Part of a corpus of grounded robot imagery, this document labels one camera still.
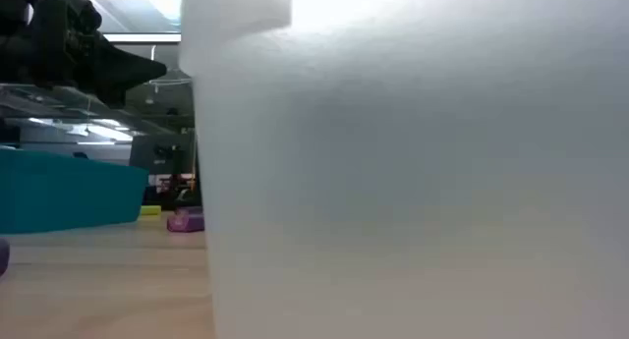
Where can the black box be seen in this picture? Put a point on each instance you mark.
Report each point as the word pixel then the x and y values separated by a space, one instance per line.
pixel 9 132

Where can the magenta purple block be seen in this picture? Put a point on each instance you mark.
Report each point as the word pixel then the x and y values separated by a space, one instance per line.
pixel 184 223

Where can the yellow block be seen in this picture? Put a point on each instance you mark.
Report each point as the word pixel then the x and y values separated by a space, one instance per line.
pixel 151 210

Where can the teal plastic bin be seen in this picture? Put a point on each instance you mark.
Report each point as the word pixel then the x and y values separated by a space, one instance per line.
pixel 64 191

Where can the dark purple block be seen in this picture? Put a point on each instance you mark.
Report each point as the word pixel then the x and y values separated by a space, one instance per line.
pixel 3 258

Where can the long ceiling light strip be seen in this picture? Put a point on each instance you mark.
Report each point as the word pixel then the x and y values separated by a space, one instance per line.
pixel 142 38

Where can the large white translucent plastic bin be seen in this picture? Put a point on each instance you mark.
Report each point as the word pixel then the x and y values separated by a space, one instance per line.
pixel 393 182

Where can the bright fluorescent ceiling lights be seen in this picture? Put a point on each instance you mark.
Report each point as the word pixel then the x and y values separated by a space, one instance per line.
pixel 105 131

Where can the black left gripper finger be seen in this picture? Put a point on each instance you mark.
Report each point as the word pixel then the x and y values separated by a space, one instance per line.
pixel 113 96
pixel 128 69

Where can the grey cabinet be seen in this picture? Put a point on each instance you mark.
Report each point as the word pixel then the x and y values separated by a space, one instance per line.
pixel 147 154

